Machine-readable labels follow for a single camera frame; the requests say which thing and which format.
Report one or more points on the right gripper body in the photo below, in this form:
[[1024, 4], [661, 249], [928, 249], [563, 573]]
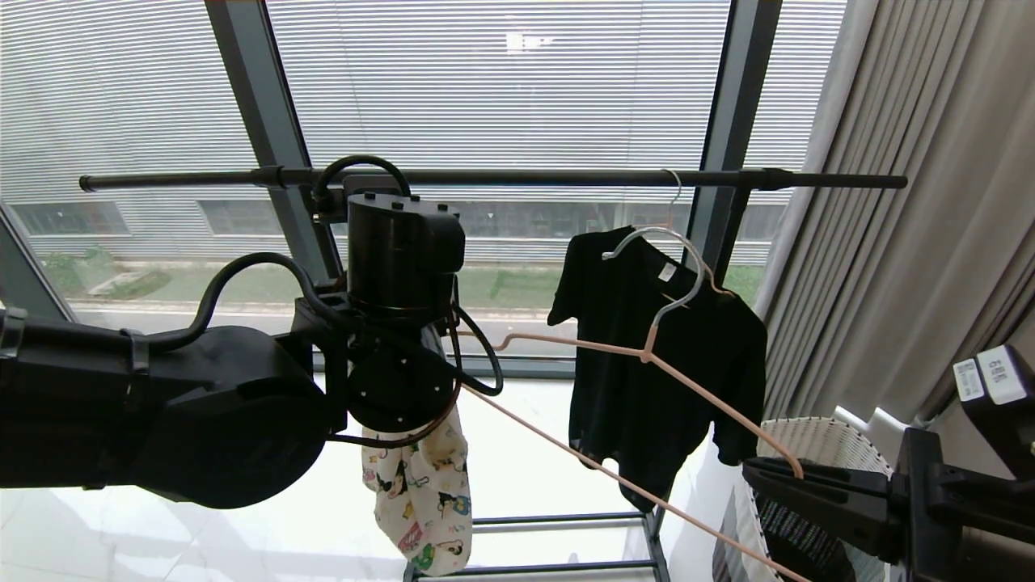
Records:
[[922, 509]]

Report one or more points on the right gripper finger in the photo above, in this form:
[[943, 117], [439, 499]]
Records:
[[849, 517], [841, 478]]

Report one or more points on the black t-shirt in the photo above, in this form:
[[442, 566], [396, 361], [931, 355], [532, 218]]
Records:
[[631, 404]]

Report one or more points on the pink clothes hanger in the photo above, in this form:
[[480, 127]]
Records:
[[647, 353], [722, 284]]

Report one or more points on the cream printed garment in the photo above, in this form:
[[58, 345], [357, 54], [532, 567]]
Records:
[[420, 501]]

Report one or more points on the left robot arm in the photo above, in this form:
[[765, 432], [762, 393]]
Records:
[[202, 412]]

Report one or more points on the white laundry basket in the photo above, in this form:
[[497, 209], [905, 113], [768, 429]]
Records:
[[825, 440]]

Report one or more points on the black clothes rack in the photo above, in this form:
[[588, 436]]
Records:
[[566, 178]]

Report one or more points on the beige curtain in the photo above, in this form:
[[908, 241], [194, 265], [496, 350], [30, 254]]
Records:
[[914, 202]]

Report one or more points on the window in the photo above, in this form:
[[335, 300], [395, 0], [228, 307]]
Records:
[[525, 97]]

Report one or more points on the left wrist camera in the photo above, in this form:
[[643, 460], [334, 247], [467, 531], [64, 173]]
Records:
[[376, 187]]

